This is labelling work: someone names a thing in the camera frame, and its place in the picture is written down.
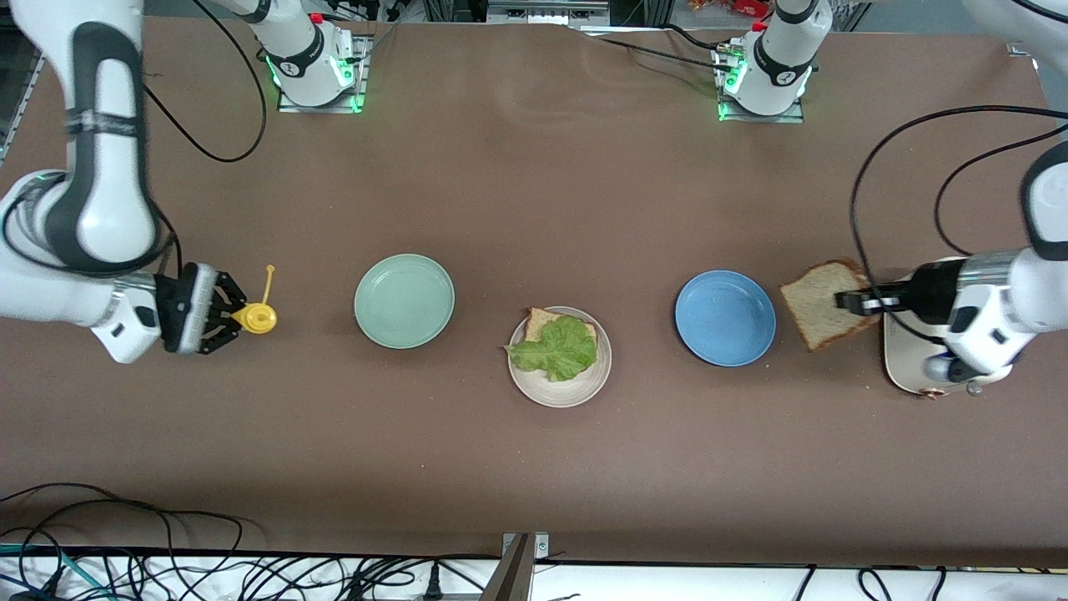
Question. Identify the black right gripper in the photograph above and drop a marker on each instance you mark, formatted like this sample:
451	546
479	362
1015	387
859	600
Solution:
173	307

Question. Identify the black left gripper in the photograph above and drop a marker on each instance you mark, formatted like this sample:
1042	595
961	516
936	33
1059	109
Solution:
931	292

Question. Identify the brown bread slice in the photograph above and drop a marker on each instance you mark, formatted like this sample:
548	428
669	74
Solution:
822	309
541	321

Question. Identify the yellow mustard squeeze bottle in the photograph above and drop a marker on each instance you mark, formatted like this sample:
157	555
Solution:
259	319

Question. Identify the green lettuce leaf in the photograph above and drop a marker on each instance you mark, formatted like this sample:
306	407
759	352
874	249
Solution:
559	351

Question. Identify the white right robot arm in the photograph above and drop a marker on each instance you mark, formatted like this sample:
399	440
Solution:
108	192

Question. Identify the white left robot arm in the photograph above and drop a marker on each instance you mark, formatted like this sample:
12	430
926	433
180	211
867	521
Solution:
1043	284

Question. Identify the blue round plate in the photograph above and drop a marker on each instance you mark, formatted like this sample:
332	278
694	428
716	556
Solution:
724	317

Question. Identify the green round plate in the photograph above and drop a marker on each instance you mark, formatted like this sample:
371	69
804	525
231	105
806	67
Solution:
404	300

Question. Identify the beige round plate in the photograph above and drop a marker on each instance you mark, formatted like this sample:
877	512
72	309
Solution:
559	394

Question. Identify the cream white toaster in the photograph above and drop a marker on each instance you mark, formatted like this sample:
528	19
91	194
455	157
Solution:
905	367

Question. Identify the aluminium profile piece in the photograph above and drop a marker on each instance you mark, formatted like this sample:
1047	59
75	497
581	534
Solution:
1020	48

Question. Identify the red packaged items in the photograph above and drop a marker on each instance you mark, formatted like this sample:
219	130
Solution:
743	7

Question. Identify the black power plug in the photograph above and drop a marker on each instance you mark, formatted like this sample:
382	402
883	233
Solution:
432	588

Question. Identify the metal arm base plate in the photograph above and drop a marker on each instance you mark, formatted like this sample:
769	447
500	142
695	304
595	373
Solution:
360	83
793	118

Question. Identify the aluminium table side rail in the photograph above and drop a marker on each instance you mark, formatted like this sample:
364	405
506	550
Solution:
17	100

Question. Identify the metal table edge bracket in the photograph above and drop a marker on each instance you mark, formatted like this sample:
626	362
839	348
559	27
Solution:
517	576

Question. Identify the aluminium frame structure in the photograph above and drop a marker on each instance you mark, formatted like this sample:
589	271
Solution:
546	12

